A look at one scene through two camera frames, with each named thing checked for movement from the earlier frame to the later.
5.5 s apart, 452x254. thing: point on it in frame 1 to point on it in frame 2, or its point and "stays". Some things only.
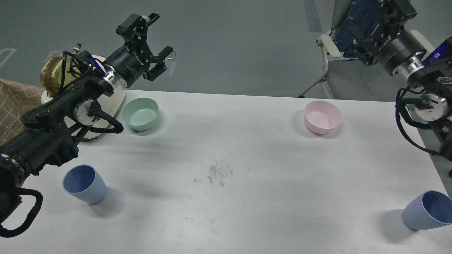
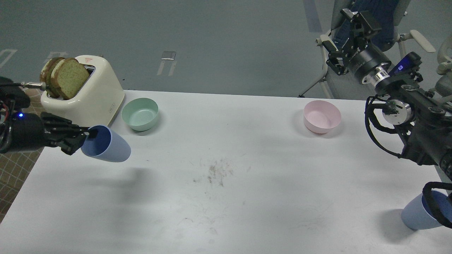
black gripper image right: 384,40 to 356,53
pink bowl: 320,116 stays
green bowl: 141,113 stays
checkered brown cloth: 15,100 to 16,166
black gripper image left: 135,59 to 61,132
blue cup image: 83,182 to 107,145
